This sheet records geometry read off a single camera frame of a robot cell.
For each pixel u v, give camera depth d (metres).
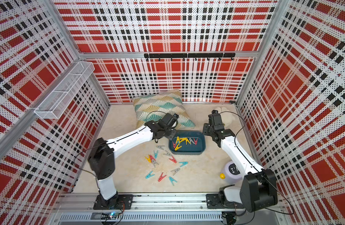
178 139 0.96
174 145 0.95
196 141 0.96
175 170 0.84
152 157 0.90
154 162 0.88
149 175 0.82
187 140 0.98
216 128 0.63
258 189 0.40
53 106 0.69
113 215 0.69
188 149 0.93
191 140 0.97
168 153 0.91
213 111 0.76
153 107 0.96
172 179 0.81
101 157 0.47
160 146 0.95
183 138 0.96
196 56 0.89
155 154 0.91
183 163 0.87
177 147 0.93
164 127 0.66
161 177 0.82
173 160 0.89
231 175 0.73
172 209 0.73
